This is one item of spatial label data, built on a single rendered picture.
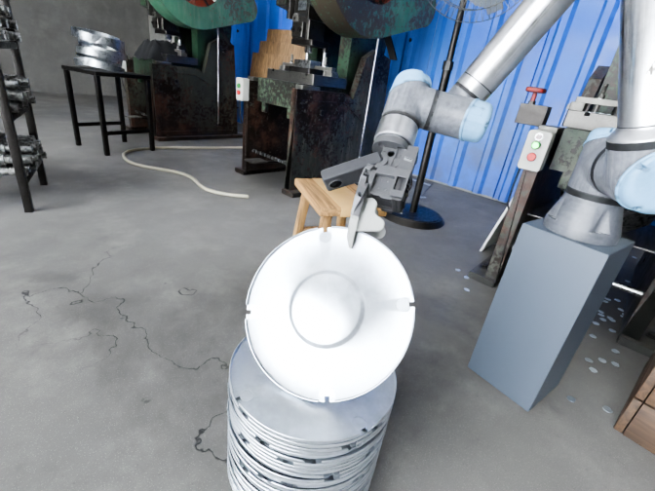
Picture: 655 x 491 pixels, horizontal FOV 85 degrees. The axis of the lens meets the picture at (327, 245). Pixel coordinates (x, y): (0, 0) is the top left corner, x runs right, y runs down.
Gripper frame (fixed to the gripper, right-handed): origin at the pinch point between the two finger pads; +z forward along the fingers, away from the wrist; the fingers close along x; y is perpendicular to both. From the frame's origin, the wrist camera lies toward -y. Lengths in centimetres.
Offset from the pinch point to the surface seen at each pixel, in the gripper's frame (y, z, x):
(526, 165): 38, -62, 63
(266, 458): -1.3, 36.3, -0.6
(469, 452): 33, 30, 34
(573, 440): 56, 20, 46
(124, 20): -509, -332, 284
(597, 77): 62, -125, 84
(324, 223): -21, -18, 48
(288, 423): 0.6, 30.2, -2.6
